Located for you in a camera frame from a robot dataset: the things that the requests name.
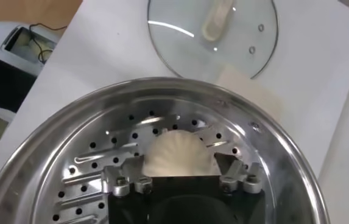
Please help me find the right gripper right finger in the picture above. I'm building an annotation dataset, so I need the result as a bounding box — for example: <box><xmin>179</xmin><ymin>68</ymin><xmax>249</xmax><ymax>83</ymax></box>
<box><xmin>215</xmin><ymin>152</ymin><xmax>263</xmax><ymax>195</ymax></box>

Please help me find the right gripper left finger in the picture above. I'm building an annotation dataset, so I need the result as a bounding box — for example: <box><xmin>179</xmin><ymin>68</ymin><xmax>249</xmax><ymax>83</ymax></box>
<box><xmin>102</xmin><ymin>156</ymin><xmax>153</xmax><ymax>197</ymax></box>

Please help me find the white steamed baozi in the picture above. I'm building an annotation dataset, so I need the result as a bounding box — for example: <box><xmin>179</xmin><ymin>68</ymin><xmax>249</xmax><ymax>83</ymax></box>
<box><xmin>143</xmin><ymin>130</ymin><xmax>220</xmax><ymax>177</ymax></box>

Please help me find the round glass lid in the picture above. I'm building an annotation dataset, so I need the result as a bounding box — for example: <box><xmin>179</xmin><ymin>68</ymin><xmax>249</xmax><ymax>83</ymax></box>
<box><xmin>147</xmin><ymin>0</ymin><xmax>279</xmax><ymax>80</ymax></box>

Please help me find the perforated steel steamer basket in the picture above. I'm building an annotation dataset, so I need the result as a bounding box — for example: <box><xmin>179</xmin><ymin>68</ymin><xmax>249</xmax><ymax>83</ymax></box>
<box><xmin>0</xmin><ymin>76</ymin><xmax>330</xmax><ymax>224</ymax></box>

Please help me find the black cable in base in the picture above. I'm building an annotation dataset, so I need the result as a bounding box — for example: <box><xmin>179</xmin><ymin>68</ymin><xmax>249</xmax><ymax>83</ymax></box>
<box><xmin>29</xmin><ymin>23</ymin><xmax>68</xmax><ymax>64</ymax></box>

